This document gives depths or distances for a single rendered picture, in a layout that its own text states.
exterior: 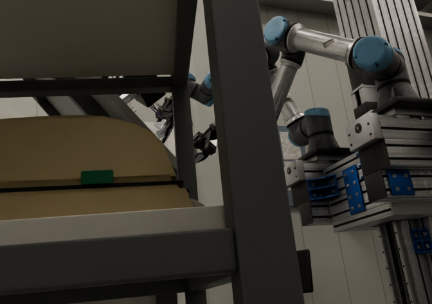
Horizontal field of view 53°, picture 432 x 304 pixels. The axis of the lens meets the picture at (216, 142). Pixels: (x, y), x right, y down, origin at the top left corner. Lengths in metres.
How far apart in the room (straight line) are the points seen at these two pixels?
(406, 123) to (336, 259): 3.02
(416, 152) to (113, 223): 1.35
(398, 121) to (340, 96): 3.59
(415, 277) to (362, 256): 2.91
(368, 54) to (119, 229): 1.35
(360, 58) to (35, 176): 1.21
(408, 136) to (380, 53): 0.29
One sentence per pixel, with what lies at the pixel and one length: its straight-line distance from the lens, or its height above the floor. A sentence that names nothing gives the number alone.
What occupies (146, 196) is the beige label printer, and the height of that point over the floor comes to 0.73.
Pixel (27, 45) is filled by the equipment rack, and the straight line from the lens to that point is 0.83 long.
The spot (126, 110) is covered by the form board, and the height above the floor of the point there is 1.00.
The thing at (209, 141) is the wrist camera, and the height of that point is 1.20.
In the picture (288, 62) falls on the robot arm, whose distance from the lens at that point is 1.89.
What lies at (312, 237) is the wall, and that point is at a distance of 4.37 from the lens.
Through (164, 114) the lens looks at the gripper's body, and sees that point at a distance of 1.94.
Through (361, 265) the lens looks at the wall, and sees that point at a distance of 4.63.
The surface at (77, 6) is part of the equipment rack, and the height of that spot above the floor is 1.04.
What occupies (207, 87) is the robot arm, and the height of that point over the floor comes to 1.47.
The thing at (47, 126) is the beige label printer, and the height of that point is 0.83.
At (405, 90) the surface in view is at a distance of 1.65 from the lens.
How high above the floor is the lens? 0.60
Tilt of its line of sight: 20 degrees up
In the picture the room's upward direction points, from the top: 6 degrees counter-clockwise
